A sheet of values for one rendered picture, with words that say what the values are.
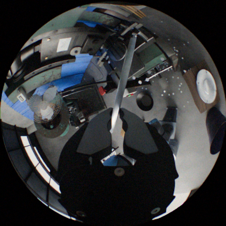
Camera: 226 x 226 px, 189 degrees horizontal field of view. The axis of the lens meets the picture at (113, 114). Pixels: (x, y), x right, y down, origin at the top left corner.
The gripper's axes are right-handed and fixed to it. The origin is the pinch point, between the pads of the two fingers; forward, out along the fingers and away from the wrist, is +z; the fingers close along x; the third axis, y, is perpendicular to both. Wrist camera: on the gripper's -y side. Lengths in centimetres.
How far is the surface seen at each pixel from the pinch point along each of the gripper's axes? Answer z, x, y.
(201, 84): 22, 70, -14
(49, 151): 160, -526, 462
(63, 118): 86, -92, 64
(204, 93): 19, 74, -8
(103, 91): 48, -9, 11
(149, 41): 30.4, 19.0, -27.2
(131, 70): 28.5, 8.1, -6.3
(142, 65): 24.6, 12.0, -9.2
